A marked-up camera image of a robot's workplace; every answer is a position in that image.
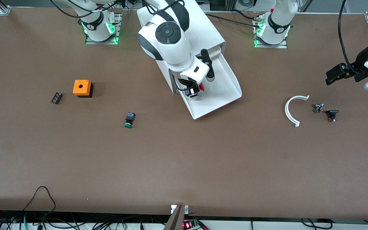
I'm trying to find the thin black cable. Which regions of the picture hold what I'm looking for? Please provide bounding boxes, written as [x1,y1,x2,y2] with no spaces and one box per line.
[203,12,261,27]

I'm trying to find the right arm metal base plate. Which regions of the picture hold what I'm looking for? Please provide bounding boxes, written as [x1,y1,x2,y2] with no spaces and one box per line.
[85,13,119,45]

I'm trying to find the red push button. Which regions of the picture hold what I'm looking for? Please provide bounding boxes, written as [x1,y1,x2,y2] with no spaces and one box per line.
[186,82,205,98]

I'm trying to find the black flat-head switch component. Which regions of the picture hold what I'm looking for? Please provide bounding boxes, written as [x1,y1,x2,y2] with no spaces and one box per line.
[326,109,340,123]

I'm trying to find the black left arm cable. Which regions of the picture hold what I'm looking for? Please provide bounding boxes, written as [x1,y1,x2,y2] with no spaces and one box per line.
[338,0,362,76]

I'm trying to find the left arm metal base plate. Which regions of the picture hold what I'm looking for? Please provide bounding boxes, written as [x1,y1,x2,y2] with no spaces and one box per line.
[254,14,288,49]

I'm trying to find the green push button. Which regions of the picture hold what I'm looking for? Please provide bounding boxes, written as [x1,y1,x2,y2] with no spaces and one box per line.
[123,112,136,129]

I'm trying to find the white semicircular plastic bracket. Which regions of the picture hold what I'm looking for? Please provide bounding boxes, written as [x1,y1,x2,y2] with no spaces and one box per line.
[285,95,310,127]

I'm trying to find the orange box with hole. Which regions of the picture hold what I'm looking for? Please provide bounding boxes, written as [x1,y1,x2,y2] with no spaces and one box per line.
[73,80,94,98]

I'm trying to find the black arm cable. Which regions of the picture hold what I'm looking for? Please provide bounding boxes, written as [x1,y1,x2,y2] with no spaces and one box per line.
[50,0,184,18]
[338,0,362,76]

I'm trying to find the circuit board with red display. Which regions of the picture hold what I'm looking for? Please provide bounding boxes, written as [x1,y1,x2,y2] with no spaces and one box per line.
[182,219,201,230]

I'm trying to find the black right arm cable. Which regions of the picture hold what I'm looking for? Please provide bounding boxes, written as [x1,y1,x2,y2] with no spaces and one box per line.
[50,0,184,18]

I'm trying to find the looped black cable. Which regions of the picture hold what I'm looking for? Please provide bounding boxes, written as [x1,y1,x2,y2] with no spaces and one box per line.
[23,186,57,224]

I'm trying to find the grey metal post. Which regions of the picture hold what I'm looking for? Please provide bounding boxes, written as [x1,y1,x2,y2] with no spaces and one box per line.
[163,204,189,230]

